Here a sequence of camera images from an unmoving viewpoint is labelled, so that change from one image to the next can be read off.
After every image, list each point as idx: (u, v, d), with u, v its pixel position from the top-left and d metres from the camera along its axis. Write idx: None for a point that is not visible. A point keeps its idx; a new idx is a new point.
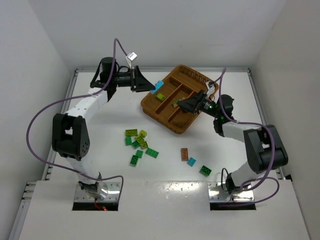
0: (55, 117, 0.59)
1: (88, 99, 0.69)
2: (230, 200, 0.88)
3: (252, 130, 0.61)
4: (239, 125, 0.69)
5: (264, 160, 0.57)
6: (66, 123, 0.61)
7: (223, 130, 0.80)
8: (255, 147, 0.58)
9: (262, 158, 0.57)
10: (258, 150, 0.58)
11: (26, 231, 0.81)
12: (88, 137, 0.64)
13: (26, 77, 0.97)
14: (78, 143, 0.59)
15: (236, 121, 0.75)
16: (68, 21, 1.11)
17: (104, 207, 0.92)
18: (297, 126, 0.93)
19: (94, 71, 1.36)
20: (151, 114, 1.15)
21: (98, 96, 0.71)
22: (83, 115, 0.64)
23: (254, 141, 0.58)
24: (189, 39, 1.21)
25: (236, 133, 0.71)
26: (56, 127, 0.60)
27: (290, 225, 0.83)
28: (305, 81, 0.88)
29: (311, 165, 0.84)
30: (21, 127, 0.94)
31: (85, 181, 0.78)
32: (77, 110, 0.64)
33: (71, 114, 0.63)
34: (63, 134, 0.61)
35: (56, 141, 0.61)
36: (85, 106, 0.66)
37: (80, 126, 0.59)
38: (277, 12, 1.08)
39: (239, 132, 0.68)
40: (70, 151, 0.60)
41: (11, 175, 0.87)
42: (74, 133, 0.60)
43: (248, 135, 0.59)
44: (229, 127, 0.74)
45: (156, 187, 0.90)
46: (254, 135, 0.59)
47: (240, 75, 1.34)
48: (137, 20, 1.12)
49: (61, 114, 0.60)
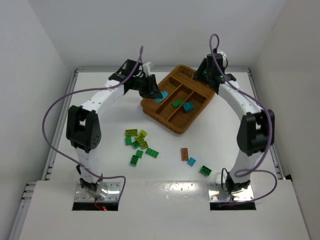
0: (70, 109, 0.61)
1: (104, 93, 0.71)
2: (230, 200, 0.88)
3: (251, 115, 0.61)
4: (237, 98, 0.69)
5: (254, 144, 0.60)
6: (80, 116, 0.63)
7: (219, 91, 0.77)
8: (250, 132, 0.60)
9: (254, 141, 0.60)
10: (252, 134, 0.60)
11: (26, 231, 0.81)
12: (100, 130, 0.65)
13: (26, 77, 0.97)
14: (88, 136, 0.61)
15: (236, 89, 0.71)
16: (68, 21, 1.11)
17: (104, 207, 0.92)
18: (297, 126, 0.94)
19: (94, 71, 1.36)
20: (151, 114, 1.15)
21: (114, 90, 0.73)
22: (97, 109, 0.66)
23: (251, 128, 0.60)
24: (189, 39, 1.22)
25: (233, 103, 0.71)
26: (71, 118, 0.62)
27: (289, 224, 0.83)
28: (305, 81, 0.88)
29: (310, 165, 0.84)
30: (21, 127, 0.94)
31: (86, 179, 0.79)
32: (91, 103, 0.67)
33: (86, 107, 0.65)
34: (77, 125, 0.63)
35: (69, 131, 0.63)
36: (100, 100, 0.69)
37: (92, 120, 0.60)
38: (276, 12, 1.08)
39: (237, 107, 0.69)
40: (81, 143, 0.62)
41: (10, 175, 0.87)
42: (86, 126, 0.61)
43: (247, 120, 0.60)
44: (228, 93, 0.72)
45: (157, 187, 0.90)
46: (253, 121, 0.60)
47: (240, 75, 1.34)
48: (137, 21, 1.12)
49: (76, 106, 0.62)
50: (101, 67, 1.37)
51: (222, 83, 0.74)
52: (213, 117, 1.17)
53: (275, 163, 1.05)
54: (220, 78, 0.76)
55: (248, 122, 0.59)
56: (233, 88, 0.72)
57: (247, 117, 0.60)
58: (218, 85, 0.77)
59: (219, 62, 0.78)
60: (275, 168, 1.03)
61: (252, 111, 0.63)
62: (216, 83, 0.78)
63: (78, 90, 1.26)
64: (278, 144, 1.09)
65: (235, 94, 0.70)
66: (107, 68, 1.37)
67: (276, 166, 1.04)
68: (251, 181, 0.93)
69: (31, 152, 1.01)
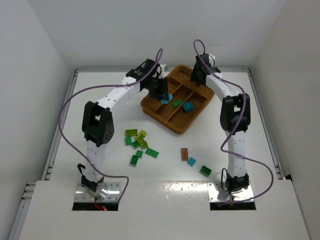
0: (87, 105, 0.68)
1: (120, 90, 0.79)
2: (230, 199, 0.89)
3: (230, 98, 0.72)
4: (220, 85, 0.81)
5: (233, 122, 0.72)
6: (96, 111, 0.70)
7: (206, 80, 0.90)
8: (228, 112, 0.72)
9: (232, 120, 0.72)
10: (231, 114, 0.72)
11: (26, 231, 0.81)
12: (113, 127, 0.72)
13: (26, 77, 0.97)
14: (101, 131, 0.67)
15: (220, 78, 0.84)
16: (68, 21, 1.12)
17: (104, 207, 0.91)
18: (297, 126, 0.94)
19: (94, 71, 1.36)
20: (151, 115, 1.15)
21: (129, 88, 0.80)
22: (111, 106, 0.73)
23: (229, 108, 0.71)
24: (189, 39, 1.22)
25: (217, 89, 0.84)
26: (87, 113, 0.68)
27: (289, 224, 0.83)
28: (305, 81, 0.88)
29: (310, 165, 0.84)
30: (21, 126, 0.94)
31: (89, 176, 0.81)
32: (107, 100, 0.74)
33: (102, 104, 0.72)
34: (92, 120, 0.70)
35: (85, 125, 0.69)
36: (115, 97, 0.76)
37: (107, 117, 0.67)
38: (276, 12, 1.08)
39: (220, 92, 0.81)
40: (95, 136, 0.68)
41: (10, 175, 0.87)
42: (101, 122, 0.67)
43: (226, 102, 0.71)
44: (213, 82, 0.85)
45: (157, 187, 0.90)
46: (230, 103, 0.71)
47: (240, 75, 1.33)
48: (137, 20, 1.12)
49: (93, 103, 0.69)
50: (101, 67, 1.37)
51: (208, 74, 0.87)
52: (213, 117, 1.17)
53: (275, 163, 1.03)
54: (206, 70, 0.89)
55: (226, 103, 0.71)
56: (217, 77, 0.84)
57: (226, 99, 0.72)
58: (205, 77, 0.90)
59: (206, 60, 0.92)
60: (275, 168, 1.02)
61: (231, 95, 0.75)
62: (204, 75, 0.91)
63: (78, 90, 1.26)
64: (278, 144, 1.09)
65: (217, 81, 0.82)
66: (107, 68, 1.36)
67: (276, 166, 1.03)
68: (251, 181, 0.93)
69: (31, 152, 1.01)
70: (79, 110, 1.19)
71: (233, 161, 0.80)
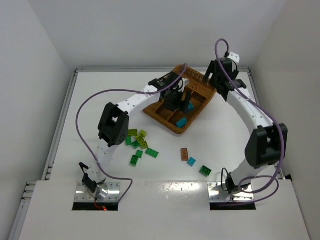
0: (108, 104, 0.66)
1: (140, 97, 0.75)
2: (230, 200, 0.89)
3: (263, 129, 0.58)
4: (249, 109, 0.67)
5: (264, 158, 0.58)
6: (114, 113, 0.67)
7: (228, 97, 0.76)
8: (262, 147, 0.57)
9: (264, 156, 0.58)
10: (264, 150, 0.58)
11: (26, 231, 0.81)
12: (128, 131, 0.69)
13: (27, 77, 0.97)
14: (116, 133, 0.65)
15: (247, 98, 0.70)
16: (68, 22, 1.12)
17: (104, 207, 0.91)
18: (297, 126, 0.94)
19: (94, 71, 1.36)
20: (151, 115, 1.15)
21: (150, 96, 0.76)
22: (130, 110, 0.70)
23: (261, 143, 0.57)
24: (189, 39, 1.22)
25: (243, 112, 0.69)
26: (105, 113, 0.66)
27: (289, 225, 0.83)
28: (305, 81, 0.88)
29: (310, 164, 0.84)
30: (21, 126, 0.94)
31: (92, 176, 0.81)
32: (127, 104, 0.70)
33: (121, 106, 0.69)
34: (110, 121, 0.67)
35: (101, 124, 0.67)
36: (135, 103, 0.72)
37: (124, 120, 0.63)
38: (276, 12, 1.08)
39: (248, 118, 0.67)
40: (109, 138, 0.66)
41: (10, 175, 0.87)
42: (117, 124, 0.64)
43: (257, 135, 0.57)
44: (237, 102, 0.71)
45: (157, 187, 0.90)
46: (265, 136, 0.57)
47: (240, 75, 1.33)
48: (136, 20, 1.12)
49: (112, 104, 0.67)
50: (101, 67, 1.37)
51: (232, 91, 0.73)
52: (213, 117, 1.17)
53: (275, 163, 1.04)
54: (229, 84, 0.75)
55: (259, 137, 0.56)
56: (244, 97, 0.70)
57: (258, 131, 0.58)
58: (227, 92, 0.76)
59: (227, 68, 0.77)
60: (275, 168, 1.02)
61: (264, 125, 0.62)
62: (224, 88, 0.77)
63: (78, 90, 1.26)
64: None
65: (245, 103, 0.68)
66: (107, 68, 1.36)
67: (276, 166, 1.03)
68: (252, 182, 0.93)
69: (30, 152, 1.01)
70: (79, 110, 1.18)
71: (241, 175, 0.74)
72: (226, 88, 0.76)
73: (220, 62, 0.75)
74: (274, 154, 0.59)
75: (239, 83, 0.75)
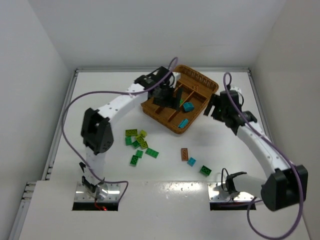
0: (87, 111, 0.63)
1: (125, 98, 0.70)
2: (230, 200, 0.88)
3: (281, 173, 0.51)
4: (263, 146, 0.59)
5: (282, 204, 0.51)
6: (96, 119, 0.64)
7: (238, 131, 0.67)
8: (279, 193, 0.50)
9: (283, 202, 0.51)
10: (282, 196, 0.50)
11: (26, 231, 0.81)
12: (113, 136, 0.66)
13: (27, 77, 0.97)
14: (98, 140, 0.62)
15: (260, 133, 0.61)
16: (68, 21, 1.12)
17: (104, 207, 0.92)
18: (297, 126, 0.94)
19: (94, 71, 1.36)
20: (151, 115, 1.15)
21: (136, 96, 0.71)
22: (112, 115, 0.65)
23: (281, 189, 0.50)
24: (189, 39, 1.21)
25: (256, 151, 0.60)
26: (86, 121, 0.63)
27: (289, 225, 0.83)
28: (305, 81, 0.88)
29: (310, 165, 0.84)
30: (21, 126, 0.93)
31: (88, 178, 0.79)
32: (109, 109, 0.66)
33: (102, 112, 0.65)
34: (91, 127, 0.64)
35: (83, 131, 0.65)
36: (118, 106, 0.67)
37: (104, 127, 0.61)
38: (276, 12, 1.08)
39: (261, 156, 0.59)
40: (92, 145, 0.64)
41: (10, 176, 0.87)
42: (98, 132, 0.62)
43: (276, 179, 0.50)
44: (249, 138, 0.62)
45: (156, 187, 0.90)
46: (283, 182, 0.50)
47: (240, 75, 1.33)
48: (136, 20, 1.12)
49: (93, 110, 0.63)
50: (101, 67, 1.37)
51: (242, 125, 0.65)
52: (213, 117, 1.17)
53: None
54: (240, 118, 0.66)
55: (277, 182, 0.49)
56: (256, 133, 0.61)
57: (276, 175, 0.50)
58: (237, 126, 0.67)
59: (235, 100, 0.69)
60: None
61: (281, 167, 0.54)
62: (232, 122, 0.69)
63: (78, 89, 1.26)
64: (278, 144, 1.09)
65: (258, 141, 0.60)
66: (107, 68, 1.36)
67: None
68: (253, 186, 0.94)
69: (30, 152, 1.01)
70: (79, 110, 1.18)
71: (247, 184, 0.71)
72: (236, 121, 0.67)
73: (229, 94, 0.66)
74: (294, 199, 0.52)
75: (248, 115, 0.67)
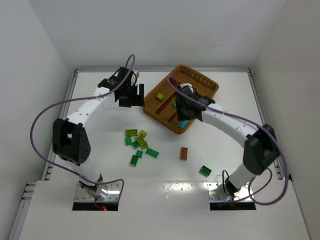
0: (55, 122, 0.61)
1: (92, 103, 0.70)
2: (230, 200, 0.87)
3: (254, 138, 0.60)
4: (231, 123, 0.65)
5: (265, 164, 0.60)
6: (67, 129, 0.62)
7: (202, 116, 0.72)
8: (259, 155, 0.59)
9: (264, 162, 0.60)
10: (261, 156, 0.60)
11: (25, 232, 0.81)
12: (89, 144, 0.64)
13: (26, 77, 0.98)
14: (76, 149, 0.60)
15: (222, 110, 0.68)
16: (68, 22, 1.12)
17: (104, 207, 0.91)
18: (297, 126, 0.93)
19: (94, 71, 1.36)
20: (151, 114, 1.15)
21: (103, 98, 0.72)
22: (84, 121, 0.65)
23: (257, 150, 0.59)
24: (188, 39, 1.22)
25: (225, 127, 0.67)
26: (56, 133, 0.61)
27: (290, 225, 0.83)
28: (305, 81, 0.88)
29: (310, 165, 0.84)
30: (20, 126, 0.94)
31: (85, 182, 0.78)
32: (79, 115, 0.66)
33: (72, 119, 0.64)
34: (64, 139, 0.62)
35: (56, 145, 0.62)
36: (88, 111, 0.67)
37: (79, 134, 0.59)
38: (276, 12, 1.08)
39: (232, 130, 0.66)
40: (69, 156, 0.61)
41: (11, 175, 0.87)
42: (73, 141, 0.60)
43: (251, 145, 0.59)
44: (214, 119, 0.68)
45: (157, 187, 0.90)
46: (257, 144, 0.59)
47: (240, 75, 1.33)
48: (136, 20, 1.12)
49: (62, 119, 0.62)
50: (101, 67, 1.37)
51: (204, 111, 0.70)
52: None
53: (275, 163, 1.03)
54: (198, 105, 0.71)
55: (253, 147, 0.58)
56: (218, 112, 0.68)
57: (250, 141, 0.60)
58: (199, 113, 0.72)
59: (189, 93, 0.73)
60: (275, 168, 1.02)
61: (251, 133, 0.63)
62: (195, 111, 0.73)
63: (77, 90, 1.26)
64: None
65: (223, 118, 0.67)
66: (107, 68, 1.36)
67: (276, 166, 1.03)
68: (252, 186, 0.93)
69: (30, 152, 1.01)
70: None
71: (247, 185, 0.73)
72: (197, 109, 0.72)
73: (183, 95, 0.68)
74: (271, 156, 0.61)
75: (206, 100, 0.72)
